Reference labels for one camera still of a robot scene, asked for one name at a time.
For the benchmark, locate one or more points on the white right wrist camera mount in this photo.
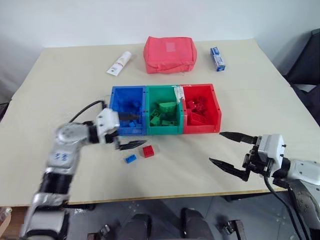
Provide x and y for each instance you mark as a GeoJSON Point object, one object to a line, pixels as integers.
{"type": "Point", "coordinates": [271, 147]}

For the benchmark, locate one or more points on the white tape strip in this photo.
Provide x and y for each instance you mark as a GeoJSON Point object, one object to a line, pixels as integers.
{"type": "Point", "coordinates": [178, 94]}

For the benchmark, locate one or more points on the small green toy block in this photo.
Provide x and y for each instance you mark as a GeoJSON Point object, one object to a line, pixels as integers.
{"type": "Point", "coordinates": [155, 121]}

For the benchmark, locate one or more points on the green plastic bin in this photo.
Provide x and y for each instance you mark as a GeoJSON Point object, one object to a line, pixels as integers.
{"type": "Point", "coordinates": [160, 93]}

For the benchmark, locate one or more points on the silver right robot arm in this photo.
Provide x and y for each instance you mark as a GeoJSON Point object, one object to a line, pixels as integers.
{"type": "Point", "coordinates": [303, 172]}

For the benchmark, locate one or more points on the red plastic bin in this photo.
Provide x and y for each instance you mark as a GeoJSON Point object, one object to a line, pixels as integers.
{"type": "Point", "coordinates": [197, 91]}

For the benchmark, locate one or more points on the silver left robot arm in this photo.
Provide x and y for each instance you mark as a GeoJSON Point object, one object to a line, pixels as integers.
{"type": "Point", "coordinates": [61, 157]}

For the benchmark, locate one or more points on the flat green toy block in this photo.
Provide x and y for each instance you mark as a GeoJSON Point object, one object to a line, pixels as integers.
{"type": "Point", "coordinates": [169, 122]}

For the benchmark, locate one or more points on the black chair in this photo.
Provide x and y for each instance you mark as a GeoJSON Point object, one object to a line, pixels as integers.
{"type": "Point", "coordinates": [306, 72]}

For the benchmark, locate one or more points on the large green toy block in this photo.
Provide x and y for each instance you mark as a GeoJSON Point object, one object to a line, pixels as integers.
{"type": "Point", "coordinates": [167, 107]}

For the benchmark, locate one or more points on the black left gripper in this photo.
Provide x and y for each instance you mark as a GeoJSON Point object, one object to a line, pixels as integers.
{"type": "Point", "coordinates": [112, 138]}

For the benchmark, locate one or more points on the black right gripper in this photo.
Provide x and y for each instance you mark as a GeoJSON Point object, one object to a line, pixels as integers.
{"type": "Point", "coordinates": [256, 165]}

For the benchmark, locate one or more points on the blue white small carton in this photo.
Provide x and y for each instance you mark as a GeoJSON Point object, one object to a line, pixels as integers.
{"type": "Point", "coordinates": [217, 59]}

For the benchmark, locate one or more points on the red toy block pile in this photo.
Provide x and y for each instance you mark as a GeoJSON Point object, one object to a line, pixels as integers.
{"type": "Point", "coordinates": [198, 105]}

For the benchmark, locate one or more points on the white cream tube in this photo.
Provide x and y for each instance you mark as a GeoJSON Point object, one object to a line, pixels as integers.
{"type": "Point", "coordinates": [119, 63]}

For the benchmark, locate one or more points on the red sloped toy block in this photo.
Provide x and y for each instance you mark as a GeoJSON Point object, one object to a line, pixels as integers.
{"type": "Point", "coordinates": [196, 119]}

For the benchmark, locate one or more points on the pink fabric pouch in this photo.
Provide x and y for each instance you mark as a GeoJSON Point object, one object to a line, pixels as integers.
{"type": "Point", "coordinates": [170, 56]}

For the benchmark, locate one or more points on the dark rounded shape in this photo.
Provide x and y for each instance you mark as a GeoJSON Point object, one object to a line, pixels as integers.
{"type": "Point", "coordinates": [195, 223]}
{"type": "Point", "coordinates": [136, 226]}

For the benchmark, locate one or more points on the metal bracket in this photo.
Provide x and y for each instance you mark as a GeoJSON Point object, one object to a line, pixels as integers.
{"type": "Point", "coordinates": [100, 232]}
{"type": "Point", "coordinates": [232, 228]}

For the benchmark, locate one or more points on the blue toy block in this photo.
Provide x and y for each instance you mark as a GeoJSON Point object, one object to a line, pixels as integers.
{"type": "Point", "coordinates": [131, 159]}

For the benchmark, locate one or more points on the blue plastic bin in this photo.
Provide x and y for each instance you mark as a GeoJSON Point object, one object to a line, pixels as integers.
{"type": "Point", "coordinates": [127, 93]}

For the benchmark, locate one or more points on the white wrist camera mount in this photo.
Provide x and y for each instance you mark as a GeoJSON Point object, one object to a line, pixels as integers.
{"type": "Point", "coordinates": [108, 121]}
{"type": "Point", "coordinates": [271, 147]}

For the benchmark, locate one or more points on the blue flat toy blocks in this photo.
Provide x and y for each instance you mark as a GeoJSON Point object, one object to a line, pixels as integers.
{"type": "Point", "coordinates": [132, 124]}

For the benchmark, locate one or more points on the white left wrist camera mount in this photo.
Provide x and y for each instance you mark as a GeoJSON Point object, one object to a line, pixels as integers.
{"type": "Point", "coordinates": [108, 121]}

